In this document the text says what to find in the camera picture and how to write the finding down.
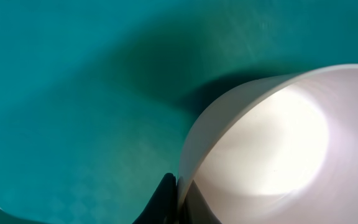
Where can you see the pink bowl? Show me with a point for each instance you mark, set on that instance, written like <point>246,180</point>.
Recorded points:
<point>278,150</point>

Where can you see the teal serving tray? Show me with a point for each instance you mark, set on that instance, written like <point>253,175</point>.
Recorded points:
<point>97,97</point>

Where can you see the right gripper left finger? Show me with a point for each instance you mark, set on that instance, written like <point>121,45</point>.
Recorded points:
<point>162,206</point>

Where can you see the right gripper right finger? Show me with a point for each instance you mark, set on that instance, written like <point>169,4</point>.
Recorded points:
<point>195,210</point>

